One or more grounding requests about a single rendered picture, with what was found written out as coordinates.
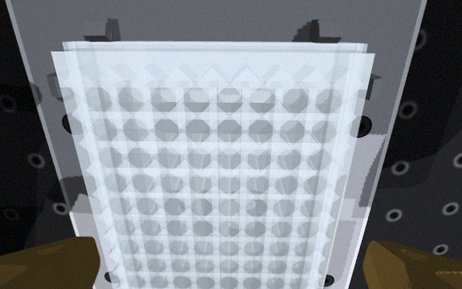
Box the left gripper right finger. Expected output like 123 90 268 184
363 241 462 289

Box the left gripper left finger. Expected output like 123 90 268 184
0 236 100 289

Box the black perforated breadboard plate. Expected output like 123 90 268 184
0 0 462 289

